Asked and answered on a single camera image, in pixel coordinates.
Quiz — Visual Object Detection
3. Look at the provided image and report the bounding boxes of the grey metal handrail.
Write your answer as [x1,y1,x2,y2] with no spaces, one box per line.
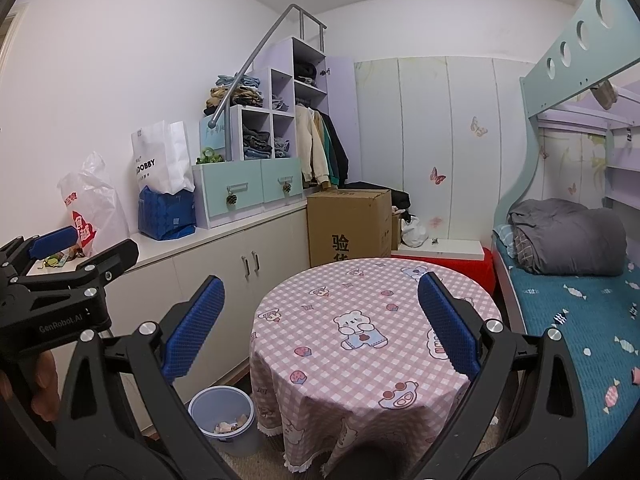
[208,4,328,162]

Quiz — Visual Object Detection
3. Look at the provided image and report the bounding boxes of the black hanging jacket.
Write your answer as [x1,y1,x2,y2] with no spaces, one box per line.
[327,112,350,187]

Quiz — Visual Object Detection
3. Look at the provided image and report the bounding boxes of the red plastic stool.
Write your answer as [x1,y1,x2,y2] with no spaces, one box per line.
[395,247,497,296]

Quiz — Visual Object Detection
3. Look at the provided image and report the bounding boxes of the dark folded clothes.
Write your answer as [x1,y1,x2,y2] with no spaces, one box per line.
[242,130,273,161]

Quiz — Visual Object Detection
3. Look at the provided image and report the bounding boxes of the small colourful candies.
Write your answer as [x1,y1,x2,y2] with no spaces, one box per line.
[42,250,84,268]

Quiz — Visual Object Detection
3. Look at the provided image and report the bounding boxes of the blue pillow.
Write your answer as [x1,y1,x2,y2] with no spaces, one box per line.
[495,225,517,259]

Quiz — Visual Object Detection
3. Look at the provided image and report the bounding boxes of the white low cabinet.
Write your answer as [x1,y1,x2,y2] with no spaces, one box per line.
[25,197,311,413]

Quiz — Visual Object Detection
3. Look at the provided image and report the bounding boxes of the white wardrobe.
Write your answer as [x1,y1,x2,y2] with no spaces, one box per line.
[354,57,539,257]

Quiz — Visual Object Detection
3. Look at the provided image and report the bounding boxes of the blue woven bag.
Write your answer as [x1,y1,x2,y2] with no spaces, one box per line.
[138,186,197,241]

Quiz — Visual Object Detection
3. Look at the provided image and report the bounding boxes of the person's left hand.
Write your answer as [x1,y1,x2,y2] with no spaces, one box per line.
[30,350,62,423]

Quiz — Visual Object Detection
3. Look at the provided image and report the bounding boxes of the teal candy print bedsheet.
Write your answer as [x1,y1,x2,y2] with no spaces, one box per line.
[492,240,640,463]

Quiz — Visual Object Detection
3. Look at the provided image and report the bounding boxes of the turquoise bunk bed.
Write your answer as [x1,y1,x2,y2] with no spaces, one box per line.
[492,0,640,467]

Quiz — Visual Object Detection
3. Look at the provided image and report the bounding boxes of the pink checked tablecloth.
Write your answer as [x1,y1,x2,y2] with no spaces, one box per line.
[248,257,503,476]

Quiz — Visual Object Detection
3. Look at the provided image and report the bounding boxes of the white plastic bag red print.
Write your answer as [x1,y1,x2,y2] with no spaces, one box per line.
[56,151,131,257]

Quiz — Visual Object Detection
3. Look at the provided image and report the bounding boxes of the white paper bag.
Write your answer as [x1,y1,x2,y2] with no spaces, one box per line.
[131,120,196,195]

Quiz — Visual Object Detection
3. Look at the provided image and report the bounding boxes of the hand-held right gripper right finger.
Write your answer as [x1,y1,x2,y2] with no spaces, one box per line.
[405,271,591,480]

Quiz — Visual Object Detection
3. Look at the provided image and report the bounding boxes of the wide turquoise drawer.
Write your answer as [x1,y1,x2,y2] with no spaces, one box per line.
[201,164,264,224]

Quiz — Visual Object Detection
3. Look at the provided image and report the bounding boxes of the narrow turquoise drawer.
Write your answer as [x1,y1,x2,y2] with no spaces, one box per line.
[261,157,305,205]

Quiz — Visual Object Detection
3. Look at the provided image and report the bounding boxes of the large cardboard box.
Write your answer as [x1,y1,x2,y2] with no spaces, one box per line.
[306,189,393,269]

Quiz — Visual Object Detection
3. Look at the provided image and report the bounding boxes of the green hanging jacket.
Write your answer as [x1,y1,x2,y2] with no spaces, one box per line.
[320,112,339,187]

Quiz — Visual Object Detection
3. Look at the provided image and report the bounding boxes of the grey quilt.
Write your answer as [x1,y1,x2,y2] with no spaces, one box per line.
[507,198,629,277]

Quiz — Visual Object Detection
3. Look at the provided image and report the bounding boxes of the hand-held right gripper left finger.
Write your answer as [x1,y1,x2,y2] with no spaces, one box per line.
[54,275,238,480]

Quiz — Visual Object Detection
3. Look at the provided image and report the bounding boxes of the pale blue plastic bin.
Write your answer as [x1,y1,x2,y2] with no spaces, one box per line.
[188,386,257,457]

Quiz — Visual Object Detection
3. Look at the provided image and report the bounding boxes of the black clothing pile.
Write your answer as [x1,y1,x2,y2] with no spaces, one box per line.
[345,181,412,224]

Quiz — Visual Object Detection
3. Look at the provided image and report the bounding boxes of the purple stair shelf unit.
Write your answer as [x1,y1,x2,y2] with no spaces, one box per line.
[192,36,357,231]

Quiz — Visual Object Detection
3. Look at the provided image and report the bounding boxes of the folded clothes stack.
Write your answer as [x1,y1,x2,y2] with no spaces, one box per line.
[203,74,264,110]

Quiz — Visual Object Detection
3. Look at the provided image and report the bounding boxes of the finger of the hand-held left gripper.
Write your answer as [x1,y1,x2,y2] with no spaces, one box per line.
[0,225,79,282]
[15,239,140,292]

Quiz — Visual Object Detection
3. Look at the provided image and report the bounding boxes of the brown bag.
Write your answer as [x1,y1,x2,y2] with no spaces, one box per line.
[590,80,617,110]

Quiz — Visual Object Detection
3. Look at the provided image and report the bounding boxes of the cream hanging jacket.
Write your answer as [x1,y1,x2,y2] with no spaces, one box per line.
[295,106,330,189]

